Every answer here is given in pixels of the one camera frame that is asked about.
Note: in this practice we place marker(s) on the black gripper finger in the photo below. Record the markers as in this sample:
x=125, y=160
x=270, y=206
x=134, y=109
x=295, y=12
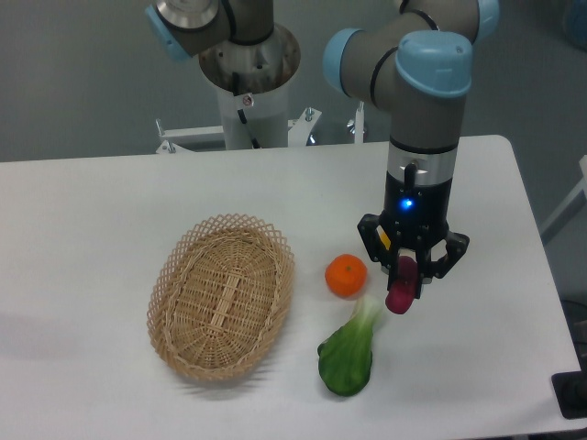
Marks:
x=427, y=269
x=388, y=257

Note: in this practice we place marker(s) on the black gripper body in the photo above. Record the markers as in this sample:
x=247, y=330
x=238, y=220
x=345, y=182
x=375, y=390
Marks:
x=414, y=219

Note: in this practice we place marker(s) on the purple sweet potato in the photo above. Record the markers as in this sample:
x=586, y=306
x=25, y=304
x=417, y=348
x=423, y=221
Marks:
x=402, y=291

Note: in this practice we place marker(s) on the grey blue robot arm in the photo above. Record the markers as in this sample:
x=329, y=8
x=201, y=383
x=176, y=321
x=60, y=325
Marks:
x=416, y=69

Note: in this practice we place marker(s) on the oval wicker basket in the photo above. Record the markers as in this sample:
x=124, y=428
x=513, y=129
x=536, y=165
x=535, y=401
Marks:
x=222, y=297

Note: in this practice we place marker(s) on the orange tangerine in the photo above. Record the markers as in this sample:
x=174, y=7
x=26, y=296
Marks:
x=345, y=275

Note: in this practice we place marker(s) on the green bok choy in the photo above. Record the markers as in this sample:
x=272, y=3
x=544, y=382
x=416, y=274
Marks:
x=345, y=358

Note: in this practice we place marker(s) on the black device at table edge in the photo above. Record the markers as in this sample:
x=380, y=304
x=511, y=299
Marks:
x=570, y=390

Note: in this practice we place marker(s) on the white metal frame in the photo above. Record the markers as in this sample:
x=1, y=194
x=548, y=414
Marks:
x=570, y=206

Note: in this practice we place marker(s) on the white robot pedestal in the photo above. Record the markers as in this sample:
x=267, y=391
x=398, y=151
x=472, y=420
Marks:
x=252, y=88

